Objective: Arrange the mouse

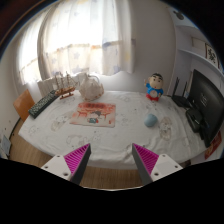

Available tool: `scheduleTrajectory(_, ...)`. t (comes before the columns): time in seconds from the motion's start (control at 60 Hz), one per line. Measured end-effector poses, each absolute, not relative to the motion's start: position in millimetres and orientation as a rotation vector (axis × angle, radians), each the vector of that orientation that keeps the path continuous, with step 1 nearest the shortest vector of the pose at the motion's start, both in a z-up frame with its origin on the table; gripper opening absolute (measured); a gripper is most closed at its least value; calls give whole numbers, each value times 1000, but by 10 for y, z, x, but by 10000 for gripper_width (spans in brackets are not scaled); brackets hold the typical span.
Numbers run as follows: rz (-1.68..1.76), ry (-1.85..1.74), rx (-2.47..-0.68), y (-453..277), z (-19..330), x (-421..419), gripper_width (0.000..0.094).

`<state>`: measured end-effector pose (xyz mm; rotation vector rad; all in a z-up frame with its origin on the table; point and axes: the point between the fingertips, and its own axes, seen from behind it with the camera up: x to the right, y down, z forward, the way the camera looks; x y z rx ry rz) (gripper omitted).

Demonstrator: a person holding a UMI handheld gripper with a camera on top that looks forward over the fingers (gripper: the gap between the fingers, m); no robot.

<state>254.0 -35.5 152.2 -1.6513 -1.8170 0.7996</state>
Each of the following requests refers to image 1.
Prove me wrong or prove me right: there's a framed calligraphy picture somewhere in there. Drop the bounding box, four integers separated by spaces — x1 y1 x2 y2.
205 44 219 66

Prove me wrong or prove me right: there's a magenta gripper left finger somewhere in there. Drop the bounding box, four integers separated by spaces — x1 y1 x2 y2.
42 144 91 185

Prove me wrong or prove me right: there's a red paper card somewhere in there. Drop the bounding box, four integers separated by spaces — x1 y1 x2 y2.
204 132 222 159

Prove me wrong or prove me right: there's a white sheer curtain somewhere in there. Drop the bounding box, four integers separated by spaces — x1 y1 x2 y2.
15 0 136 85

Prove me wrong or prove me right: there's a black computer keyboard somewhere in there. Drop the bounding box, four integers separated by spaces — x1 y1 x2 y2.
28 90 58 118

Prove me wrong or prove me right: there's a white crumpled bag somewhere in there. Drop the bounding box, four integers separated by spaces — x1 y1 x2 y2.
79 75 104 101

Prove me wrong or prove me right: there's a white wall shelf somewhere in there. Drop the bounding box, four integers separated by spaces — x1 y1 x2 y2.
168 7 224 85

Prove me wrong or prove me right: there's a white patterned table cloth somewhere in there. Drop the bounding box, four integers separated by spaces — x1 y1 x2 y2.
19 91 206 169

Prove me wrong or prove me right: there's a black computer monitor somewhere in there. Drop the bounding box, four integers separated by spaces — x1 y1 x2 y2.
187 70 224 147

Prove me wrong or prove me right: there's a wooden model sailing ship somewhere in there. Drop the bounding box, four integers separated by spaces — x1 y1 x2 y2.
55 72 77 99

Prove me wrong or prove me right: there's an orange wooden chair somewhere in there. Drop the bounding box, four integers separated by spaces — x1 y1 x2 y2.
13 89 35 121

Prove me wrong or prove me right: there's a black monitor stand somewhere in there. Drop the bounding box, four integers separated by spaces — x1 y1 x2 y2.
185 109 207 139

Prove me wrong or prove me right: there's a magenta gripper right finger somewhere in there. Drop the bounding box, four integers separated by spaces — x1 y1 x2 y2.
132 143 182 185

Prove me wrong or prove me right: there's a black wifi router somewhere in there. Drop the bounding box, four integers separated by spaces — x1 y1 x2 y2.
171 76 193 109

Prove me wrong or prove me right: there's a cartoon boy figurine clock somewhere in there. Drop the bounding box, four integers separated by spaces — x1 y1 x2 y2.
144 73 163 101

